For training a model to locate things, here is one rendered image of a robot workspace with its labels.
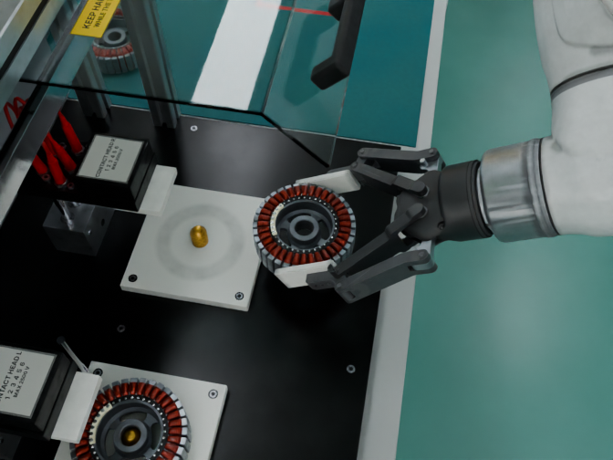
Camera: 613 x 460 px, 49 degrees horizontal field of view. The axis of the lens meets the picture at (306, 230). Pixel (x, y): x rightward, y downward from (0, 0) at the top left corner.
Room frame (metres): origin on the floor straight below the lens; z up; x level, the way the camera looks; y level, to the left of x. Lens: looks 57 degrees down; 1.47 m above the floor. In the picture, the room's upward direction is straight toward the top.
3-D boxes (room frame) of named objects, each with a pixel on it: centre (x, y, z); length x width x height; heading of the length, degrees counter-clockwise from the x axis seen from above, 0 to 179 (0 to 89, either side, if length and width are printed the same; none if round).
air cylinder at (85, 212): (0.45, 0.27, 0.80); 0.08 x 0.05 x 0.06; 169
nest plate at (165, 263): (0.43, 0.13, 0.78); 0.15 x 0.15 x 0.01; 79
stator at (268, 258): (0.40, 0.00, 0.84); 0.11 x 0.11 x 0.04
